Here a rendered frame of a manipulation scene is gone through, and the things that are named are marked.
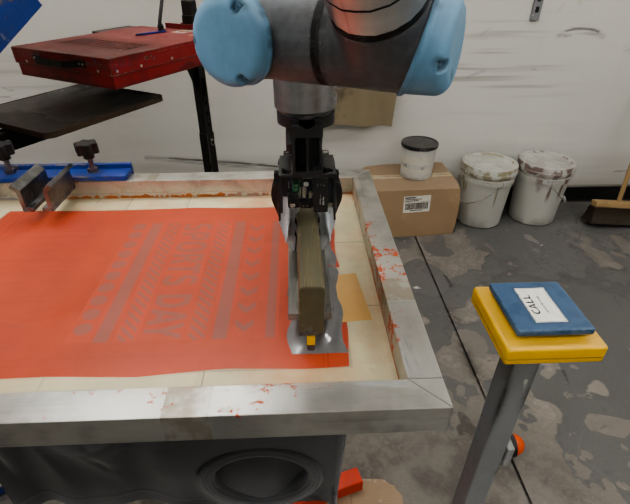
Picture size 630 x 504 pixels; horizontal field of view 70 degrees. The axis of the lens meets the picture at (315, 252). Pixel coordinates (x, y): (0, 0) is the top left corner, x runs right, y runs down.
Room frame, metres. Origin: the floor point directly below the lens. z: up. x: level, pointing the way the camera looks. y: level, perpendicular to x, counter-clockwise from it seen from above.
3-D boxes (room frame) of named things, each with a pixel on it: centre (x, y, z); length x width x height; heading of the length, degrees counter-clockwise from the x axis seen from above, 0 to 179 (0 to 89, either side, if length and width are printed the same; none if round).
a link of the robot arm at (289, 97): (0.55, 0.01, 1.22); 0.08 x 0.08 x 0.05
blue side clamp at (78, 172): (0.82, 0.52, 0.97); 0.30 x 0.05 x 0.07; 92
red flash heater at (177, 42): (1.77, 0.66, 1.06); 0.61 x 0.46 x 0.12; 152
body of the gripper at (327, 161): (0.54, 0.01, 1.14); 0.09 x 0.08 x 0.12; 2
